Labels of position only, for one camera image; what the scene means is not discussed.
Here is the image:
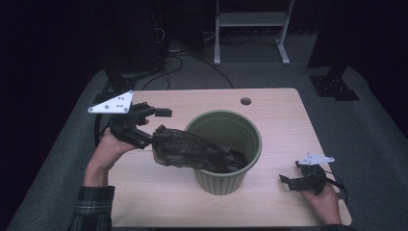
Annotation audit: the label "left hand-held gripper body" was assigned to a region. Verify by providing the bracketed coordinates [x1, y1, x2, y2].
[88, 90, 157, 149]

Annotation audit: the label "white metal stand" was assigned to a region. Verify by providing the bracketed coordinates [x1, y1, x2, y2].
[213, 0, 295, 66]

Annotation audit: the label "black plastic garbage bag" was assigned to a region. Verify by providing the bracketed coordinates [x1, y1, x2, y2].
[151, 124, 248, 174]

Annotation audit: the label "person's left hand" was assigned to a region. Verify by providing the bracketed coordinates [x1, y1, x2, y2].
[92, 118, 150, 169]

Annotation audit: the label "green plastic trash bin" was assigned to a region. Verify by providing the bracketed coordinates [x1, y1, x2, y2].
[184, 110, 263, 196]

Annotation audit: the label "black stand base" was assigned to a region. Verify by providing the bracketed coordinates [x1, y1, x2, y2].
[308, 65, 360, 102]
[92, 68, 138, 104]

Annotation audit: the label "black floor cables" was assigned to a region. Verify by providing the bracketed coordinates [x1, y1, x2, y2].
[141, 52, 235, 91]

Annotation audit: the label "person's right hand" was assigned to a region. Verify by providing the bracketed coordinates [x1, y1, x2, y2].
[300, 183, 343, 225]

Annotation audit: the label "dark equipment cabinet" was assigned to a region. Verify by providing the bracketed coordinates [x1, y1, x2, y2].
[102, 0, 168, 73]

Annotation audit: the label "right hand-held gripper cable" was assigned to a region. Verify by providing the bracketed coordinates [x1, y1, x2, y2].
[323, 170, 351, 205]

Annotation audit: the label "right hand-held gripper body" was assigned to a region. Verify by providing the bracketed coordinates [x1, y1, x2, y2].
[288, 153, 336, 195]

